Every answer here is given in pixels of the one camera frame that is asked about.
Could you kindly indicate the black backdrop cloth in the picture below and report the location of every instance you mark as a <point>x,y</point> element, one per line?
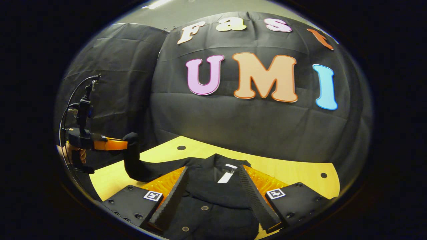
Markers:
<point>250,126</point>

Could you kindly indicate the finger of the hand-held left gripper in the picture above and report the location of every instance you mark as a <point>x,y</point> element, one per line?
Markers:
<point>110,144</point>

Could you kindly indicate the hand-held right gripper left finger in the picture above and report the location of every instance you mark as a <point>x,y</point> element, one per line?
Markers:
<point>173,196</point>

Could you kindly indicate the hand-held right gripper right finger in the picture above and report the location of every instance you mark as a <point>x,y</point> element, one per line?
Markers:
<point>255,200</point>

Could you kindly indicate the white garment hang tag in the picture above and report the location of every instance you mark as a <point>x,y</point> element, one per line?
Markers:
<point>226,176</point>

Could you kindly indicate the black button-up garment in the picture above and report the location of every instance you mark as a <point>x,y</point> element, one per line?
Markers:
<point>213,200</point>

